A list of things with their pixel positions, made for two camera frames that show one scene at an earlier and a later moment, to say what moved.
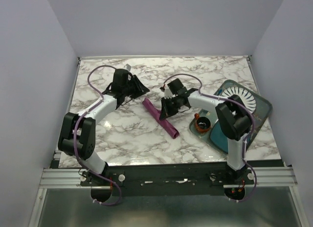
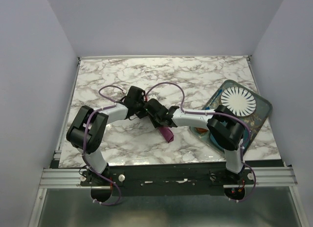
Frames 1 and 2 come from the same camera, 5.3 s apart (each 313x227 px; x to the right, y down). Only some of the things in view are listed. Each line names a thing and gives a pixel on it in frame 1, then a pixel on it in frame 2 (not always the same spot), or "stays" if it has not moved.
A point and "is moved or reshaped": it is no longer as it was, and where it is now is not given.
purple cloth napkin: [167, 127] is moved or reshaped
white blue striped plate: [247, 98] stays
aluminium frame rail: [71, 178] stays
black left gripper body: [134, 89] → [140, 111]
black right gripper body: [169, 106] → [155, 120]
